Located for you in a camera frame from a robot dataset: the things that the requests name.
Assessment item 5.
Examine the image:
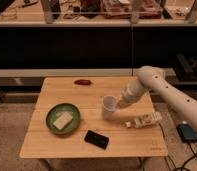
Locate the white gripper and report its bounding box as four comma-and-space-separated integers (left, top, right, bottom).
116, 80, 147, 109

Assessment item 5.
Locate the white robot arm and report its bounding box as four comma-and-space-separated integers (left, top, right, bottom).
117, 66, 197, 131

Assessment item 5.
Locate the clear plastic bottle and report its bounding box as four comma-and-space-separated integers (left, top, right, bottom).
125, 112, 162, 128

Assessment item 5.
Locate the black smartphone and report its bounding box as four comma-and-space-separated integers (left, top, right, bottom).
84, 130, 109, 149

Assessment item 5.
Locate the white sponge block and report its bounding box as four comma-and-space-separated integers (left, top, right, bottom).
53, 112, 73, 130

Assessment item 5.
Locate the green round plate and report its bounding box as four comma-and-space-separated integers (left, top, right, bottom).
46, 103, 80, 136

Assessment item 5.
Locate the black power adapter box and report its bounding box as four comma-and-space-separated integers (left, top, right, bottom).
176, 123, 197, 143

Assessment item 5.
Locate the background workbench shelf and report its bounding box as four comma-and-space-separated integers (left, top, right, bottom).
0, 0, 197, 27

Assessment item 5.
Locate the black cable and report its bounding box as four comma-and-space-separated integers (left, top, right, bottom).
158, 121, 197, 171

